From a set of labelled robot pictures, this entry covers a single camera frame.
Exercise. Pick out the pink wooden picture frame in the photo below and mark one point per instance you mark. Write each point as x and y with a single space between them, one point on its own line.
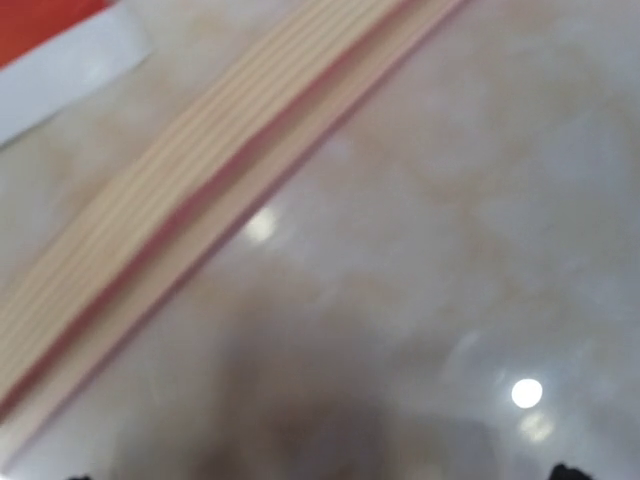
132 216

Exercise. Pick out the white mat board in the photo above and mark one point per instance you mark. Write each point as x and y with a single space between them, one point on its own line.
69 67

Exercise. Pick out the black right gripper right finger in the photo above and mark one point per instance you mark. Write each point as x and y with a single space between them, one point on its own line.
563 472

